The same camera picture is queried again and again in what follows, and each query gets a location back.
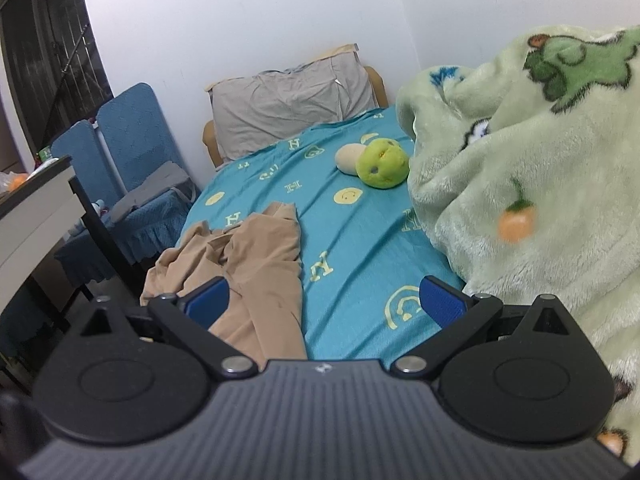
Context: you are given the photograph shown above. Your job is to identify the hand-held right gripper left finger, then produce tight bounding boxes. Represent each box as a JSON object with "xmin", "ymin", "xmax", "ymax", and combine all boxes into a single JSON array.
[{"xmin": 80, "ymin": 276, "xmax": 259, "ymax": 381}]

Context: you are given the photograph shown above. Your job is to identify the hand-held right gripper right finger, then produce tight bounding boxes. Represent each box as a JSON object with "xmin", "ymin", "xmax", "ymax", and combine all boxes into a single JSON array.
[{"xmin": 390, "ymin": 275, "xmax": 569, "ymax": 381}]

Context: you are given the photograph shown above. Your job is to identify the tan pants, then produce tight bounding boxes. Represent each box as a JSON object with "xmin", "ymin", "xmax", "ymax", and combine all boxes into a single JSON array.
[{"xmin": 140, "ymin": 201, "xmax": 308, "ymax": 361}]

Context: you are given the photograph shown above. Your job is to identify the teal printed bed sheet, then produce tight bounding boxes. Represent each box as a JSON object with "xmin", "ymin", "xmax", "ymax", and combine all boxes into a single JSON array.
[{"xmin": 175, "ymin": 104, "xmax": 468, "ymax": 362}]

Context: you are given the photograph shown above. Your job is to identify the grey folded cloth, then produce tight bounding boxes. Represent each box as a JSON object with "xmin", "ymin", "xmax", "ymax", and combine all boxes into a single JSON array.
[{"xmin": 110, "ymin": 162, "xmax": 197, "ymax": 223}]

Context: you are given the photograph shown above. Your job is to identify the green printed fleece blanket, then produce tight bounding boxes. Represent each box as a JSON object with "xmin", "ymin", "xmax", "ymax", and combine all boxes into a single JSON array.
[{"xmin": 395, "ymin": 25, "xmax": 640, "ymax": 466}]

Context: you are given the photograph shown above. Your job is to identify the green plush toy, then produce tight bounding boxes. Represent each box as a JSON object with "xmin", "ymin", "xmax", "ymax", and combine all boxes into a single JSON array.
[{"xmin": 355, "ymin": 139, "xmax": 411, "ymax": 190}]

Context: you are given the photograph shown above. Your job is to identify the blue covered chair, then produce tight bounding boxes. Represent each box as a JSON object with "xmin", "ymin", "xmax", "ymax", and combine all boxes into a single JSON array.
[
  {"xmin": 50, "ymin": 121, "xmax": 126, "ymax": 283},
  {"xmin": 96, "ymin": 82, "xmax": 202, "ymax": 266}
]

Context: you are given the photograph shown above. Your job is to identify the beige plush toy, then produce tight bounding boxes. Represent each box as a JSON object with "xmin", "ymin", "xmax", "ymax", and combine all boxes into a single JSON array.
[{"xmin": 334, "ymin": 143, "xmax": 370, "ymax": 176}]

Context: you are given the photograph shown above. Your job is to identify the white desk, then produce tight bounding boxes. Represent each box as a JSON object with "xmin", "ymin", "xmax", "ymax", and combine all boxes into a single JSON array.
[{"xmin": 0, "ymin": 156, "xmax": 93, "ymax": 333}]

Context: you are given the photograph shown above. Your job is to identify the grey pillow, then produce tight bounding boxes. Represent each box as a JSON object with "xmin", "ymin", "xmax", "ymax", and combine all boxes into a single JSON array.
[{"xmin": 209, "ymin": 52, "xmax": 378, "ymax": 163}]

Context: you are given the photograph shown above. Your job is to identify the dark window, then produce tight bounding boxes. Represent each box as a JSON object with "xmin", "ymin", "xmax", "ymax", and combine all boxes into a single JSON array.
[{"xmin": 0, "ymin": 0, "xmax": 115, "ymax": 143}]

